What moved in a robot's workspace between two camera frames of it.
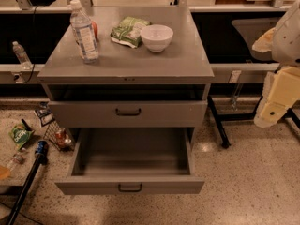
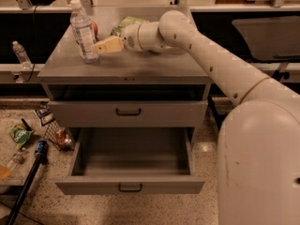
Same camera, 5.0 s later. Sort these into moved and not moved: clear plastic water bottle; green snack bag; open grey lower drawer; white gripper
Moved: white gripper
Not moved: green snack bag; open grey lower drawer; clear plastic water bottle
